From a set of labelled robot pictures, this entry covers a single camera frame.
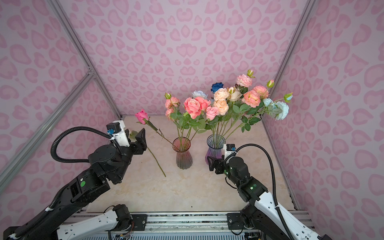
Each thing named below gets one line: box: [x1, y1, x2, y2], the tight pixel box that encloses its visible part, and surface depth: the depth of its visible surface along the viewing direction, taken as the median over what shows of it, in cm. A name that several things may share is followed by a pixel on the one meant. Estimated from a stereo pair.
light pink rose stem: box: [197, 106, 219, 142], surface depth 68 cm
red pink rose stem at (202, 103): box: [195, 96, 211, 133], surface depth 65 cm
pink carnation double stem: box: [235, 69, 256, 89], surface depth 68 cm
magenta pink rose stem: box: [134, 109, 179, 151], surface depth 65 cm
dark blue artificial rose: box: [210, 82, 224, 94], surface depth 77 cm
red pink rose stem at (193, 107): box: [179, 97, 202, 145], surface depth 64 cm
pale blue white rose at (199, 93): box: [191, 90, 208, 99], surface depth 70 cm
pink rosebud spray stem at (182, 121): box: [164, 92, 191, 151], surface depth 72 cm
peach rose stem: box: [213, 88, 230, 142], surface depth 68 cm
